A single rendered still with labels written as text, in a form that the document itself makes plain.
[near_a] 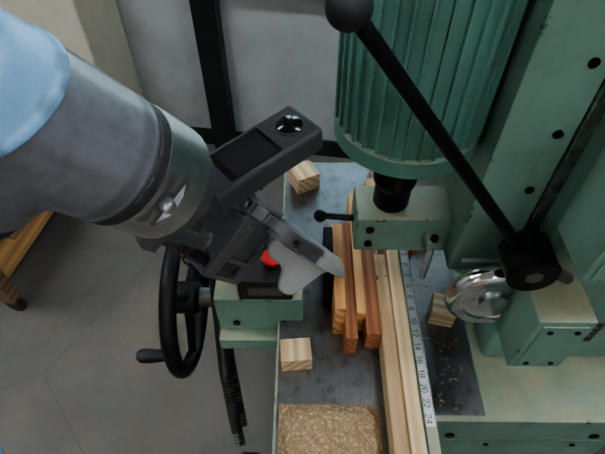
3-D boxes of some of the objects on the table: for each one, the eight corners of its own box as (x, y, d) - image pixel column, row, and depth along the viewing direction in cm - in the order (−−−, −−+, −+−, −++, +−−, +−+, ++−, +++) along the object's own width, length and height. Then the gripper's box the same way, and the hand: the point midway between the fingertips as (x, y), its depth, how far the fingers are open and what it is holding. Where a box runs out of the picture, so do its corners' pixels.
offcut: (311, 368, 72) (311, 359, 69) (282, 371, 71) (281, 361, 69) (309, 347, 74) (310, 337, 71) (280, 349, 74) (279, 339, 71)
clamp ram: (286, 259, 84) (285, 226, 77) (329, 259, 84) (332, 226, 77) (284, 304, 78) (284, 273, 71) (331, 305, 78) (334, 273, 71)
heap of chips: (279, 404, 68) (278, 394, 65) (378, 404, 68) (382, 394, 65) (276, 474, 63) (275, 466, 60) (385, 475, 62) (389, 467, 60)
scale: (385, 158, 93) (385, 158, 93) (392, 158, 93) (392, 158, 93) (426, 427, 61) (426, 426, 61) (437, 427, 61) (437, 427, 61)
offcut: (288, 180, 97) (288, 166, 94) (309, 173, 98) (309, 159, 96) (298, 195, 95) (298, 180, 92) (319, 187, 96) (320, 173, 93)
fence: (379, 162, 101) (382, 141, 96) (386, 162, 101) (390, 141, 96) (423, 481, 62) (432, 470, 58) (436, 482, 62) (446, 470, 58)
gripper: (76, 167, 42) (213, 223, 60) (195, 322, 33) (319, 337, 50) (135, 88, 42) (257, 168, 59) (275, 223, 32) (373, 273, 49)
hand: (302, 227), depth 54 cm, fingers open, 14 cm apart
